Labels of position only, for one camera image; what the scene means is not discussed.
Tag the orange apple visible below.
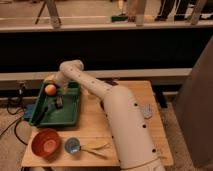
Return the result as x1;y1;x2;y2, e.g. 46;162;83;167
44;84;57;96

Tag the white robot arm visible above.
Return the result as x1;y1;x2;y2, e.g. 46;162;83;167
53;60;165;171

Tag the red bowl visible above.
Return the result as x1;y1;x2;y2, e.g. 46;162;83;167
31;129;61;158

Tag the small dark object in tray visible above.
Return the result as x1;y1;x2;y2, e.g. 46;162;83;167
55;97;63;109

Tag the green plastic tray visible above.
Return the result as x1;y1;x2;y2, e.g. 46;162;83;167
29;81;81;127

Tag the blue block beside tray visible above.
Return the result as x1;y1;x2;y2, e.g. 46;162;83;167
23;104;34;121

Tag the small blue glass cup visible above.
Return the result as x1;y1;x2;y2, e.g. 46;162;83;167
65;137;80;155

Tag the wooden spoon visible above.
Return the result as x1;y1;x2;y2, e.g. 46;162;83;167
80;142;107;158

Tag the green box in background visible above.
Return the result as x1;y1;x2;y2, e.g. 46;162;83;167
111;15;128;22

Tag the grey cabinet at right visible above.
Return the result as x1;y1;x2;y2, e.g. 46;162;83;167
173;44;213;168

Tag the black handled tool in tray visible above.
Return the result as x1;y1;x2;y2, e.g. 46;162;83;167
33;104;52;126

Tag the black cable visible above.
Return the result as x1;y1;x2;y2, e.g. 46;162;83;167
0;83;29;146

